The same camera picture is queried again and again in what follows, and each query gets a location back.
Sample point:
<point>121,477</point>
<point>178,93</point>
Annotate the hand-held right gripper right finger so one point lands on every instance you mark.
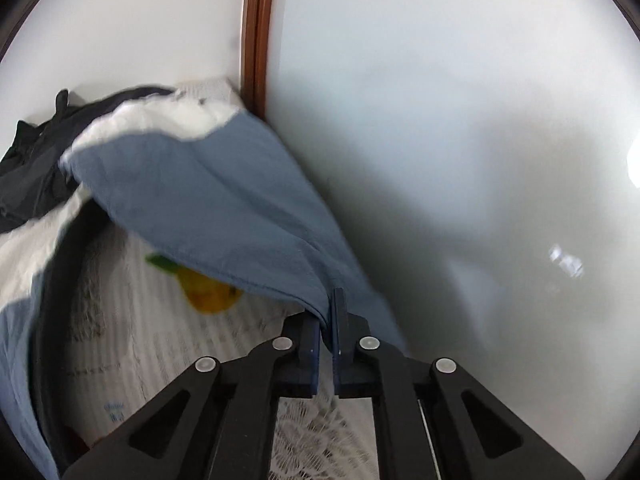
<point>338,350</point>

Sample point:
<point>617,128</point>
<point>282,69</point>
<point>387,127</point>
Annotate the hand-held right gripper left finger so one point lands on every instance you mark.
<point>313,360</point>

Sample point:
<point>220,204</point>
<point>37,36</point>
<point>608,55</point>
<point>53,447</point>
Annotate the blue and white garment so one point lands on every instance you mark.
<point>210,195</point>

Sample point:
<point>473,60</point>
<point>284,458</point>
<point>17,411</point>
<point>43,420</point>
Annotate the black jacket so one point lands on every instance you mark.
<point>35,170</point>

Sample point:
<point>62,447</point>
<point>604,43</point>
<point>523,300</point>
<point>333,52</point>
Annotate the white fruit print bedsheet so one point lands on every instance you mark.
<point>150,355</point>

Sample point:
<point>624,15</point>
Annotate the brown wooden door frame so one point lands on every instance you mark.
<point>257,35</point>

